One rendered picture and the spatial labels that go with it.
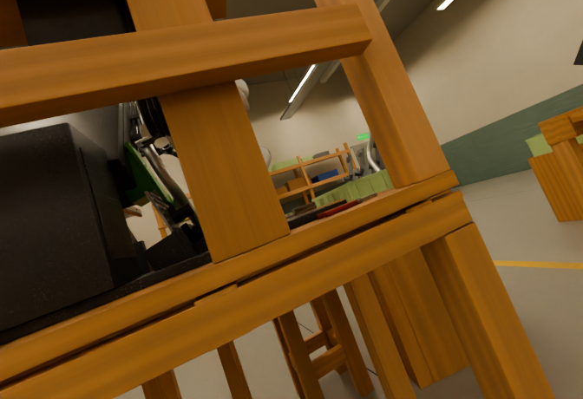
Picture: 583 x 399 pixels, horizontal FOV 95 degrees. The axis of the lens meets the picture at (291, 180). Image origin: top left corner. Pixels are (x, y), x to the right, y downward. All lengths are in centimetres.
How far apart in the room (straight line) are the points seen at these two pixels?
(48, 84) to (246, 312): 45
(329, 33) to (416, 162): 32
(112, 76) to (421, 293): 138
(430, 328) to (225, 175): 126
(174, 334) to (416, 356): 121
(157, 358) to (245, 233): 21
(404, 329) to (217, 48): 133
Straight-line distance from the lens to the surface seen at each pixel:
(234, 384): 135
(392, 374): 136
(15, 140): 73
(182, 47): 53
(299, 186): 653
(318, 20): 61
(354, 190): 136
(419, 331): 151
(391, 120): 63
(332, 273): 51
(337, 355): 154
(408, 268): 143
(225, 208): 47
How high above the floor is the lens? 91
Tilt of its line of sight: 7 degrees up
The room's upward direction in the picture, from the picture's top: 21 degrees counter-clockwise
